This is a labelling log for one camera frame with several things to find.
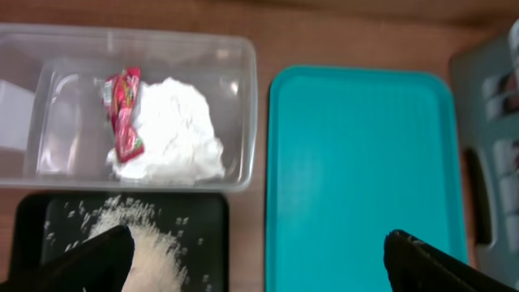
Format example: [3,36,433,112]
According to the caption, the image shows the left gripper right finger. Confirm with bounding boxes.
[384,230,517,292]

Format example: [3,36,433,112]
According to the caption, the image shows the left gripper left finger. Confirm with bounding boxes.
[1,225,135,292]

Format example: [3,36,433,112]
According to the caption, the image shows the white rice pile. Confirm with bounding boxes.
[65,202,187,291]

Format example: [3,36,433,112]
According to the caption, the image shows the white napkin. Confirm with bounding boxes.
[106,77,225,184]

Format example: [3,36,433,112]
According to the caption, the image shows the red snack wrapper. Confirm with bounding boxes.
[101,67,144,163]

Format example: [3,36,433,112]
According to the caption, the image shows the clear plastic waste bin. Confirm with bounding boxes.
[1,24,258,192]

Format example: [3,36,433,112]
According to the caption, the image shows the grey dishwasher rack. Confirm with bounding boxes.
[449,24,518,289]

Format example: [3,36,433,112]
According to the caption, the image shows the black rectangular tray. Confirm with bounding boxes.
[8,191,229,292]

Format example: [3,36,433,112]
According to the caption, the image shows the teal serving tray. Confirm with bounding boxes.
[265,66,468,292]

